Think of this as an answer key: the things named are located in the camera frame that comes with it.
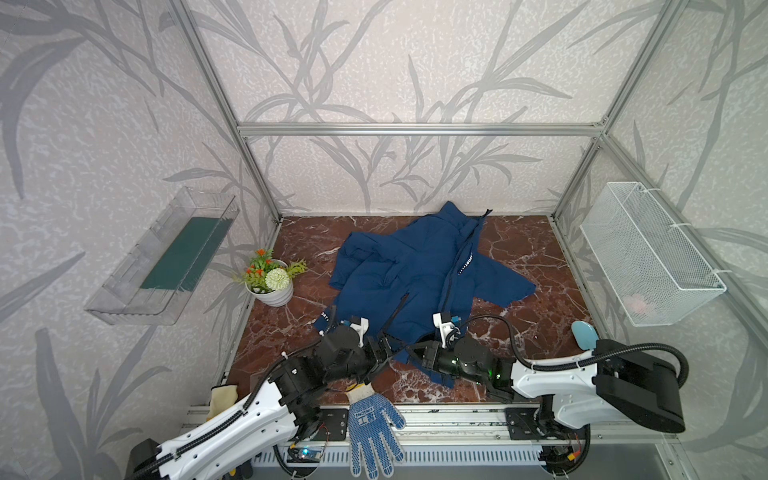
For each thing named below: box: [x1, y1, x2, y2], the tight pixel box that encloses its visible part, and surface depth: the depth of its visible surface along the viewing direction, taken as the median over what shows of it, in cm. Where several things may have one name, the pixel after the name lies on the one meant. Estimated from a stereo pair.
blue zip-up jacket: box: [314, 204, 536, 387], surface depth 99 cm
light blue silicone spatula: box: [571, 320, 600, 351], surface depth 91 cm
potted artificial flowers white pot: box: [235, 248, 308, 308], surface depth 87 cm
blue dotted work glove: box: [345, 383, 406, 479], surface depth 74 cm
